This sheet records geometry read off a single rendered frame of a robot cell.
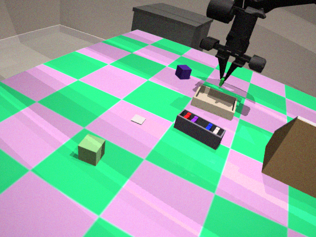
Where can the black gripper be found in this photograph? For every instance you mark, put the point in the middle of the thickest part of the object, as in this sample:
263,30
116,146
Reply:
235,46

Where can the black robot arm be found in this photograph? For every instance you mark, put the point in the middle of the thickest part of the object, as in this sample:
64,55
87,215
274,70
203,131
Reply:
246,17

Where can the blue fuse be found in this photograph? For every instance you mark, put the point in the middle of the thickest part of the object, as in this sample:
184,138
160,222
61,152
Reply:
209,127

